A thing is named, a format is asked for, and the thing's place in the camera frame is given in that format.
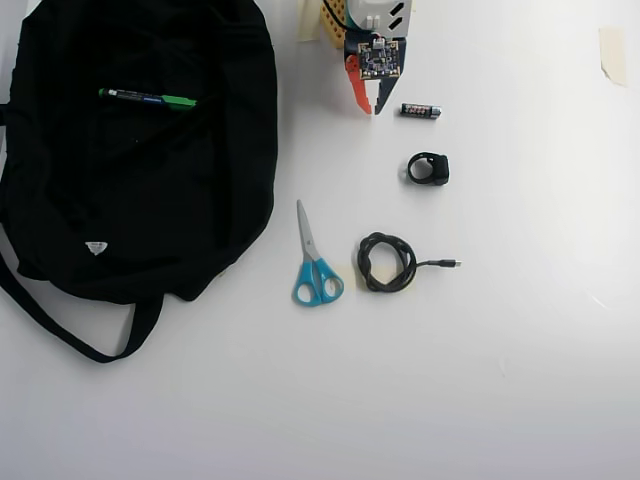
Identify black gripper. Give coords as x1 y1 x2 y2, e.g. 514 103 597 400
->
343 28 411 117

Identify green black marker pen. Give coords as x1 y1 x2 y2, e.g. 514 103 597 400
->
98 87 198 112

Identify black cloth bag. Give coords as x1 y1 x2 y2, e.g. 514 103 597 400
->
0 0 280 366

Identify black AA battery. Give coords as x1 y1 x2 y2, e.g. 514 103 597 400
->
399 102 443 120

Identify beige masking tape strip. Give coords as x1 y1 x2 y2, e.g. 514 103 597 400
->
598 26 629 88
297 0 324 43

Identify gripper camera circuit board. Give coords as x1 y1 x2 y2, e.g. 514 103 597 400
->
356 39 402 81

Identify black ring strap clip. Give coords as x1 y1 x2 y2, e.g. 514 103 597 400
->
405 151 452 188

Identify blue handled scissors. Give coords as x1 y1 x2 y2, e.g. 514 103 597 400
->
291 198 346 307

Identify coiled black USB cable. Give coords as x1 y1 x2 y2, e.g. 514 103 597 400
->
356 230 463 295

